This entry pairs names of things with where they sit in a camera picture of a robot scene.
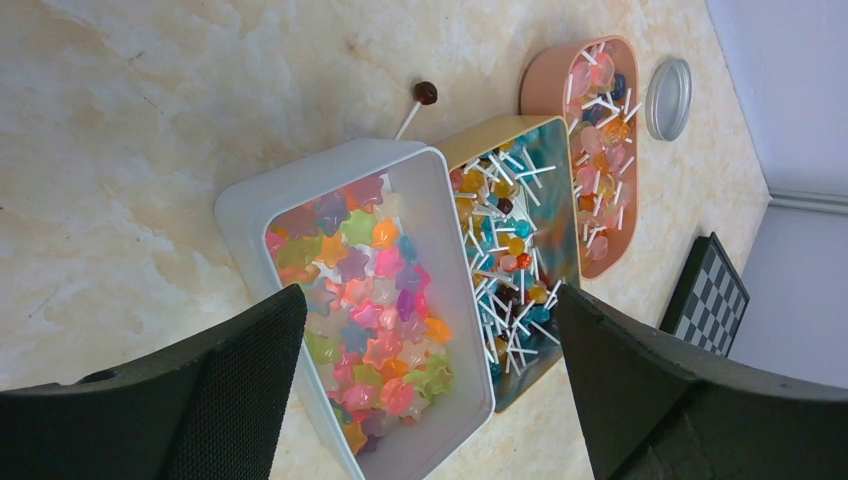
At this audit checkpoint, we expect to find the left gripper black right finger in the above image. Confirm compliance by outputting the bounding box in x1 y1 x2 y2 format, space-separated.
556 284 847 479

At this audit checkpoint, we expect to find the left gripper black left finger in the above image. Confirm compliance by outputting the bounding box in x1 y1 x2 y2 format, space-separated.
1 285 307 479

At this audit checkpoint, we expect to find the silver round lid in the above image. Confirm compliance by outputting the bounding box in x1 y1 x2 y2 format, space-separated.
645 58 693 142

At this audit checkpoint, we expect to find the black white chessboard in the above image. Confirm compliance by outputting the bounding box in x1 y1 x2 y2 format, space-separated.
659 233 750 357

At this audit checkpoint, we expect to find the white star candy tin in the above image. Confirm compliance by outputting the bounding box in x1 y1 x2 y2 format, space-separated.
214 138 494 479

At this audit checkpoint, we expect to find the gold lollipop tin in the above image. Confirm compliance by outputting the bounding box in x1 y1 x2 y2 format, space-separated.
435 115 580 413

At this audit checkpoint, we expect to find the pink candy tin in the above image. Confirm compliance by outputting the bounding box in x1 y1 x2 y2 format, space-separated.
519 35 642 279

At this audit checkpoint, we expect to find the stray brown lollipop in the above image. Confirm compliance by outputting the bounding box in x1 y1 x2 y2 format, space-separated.
393 81 438 140

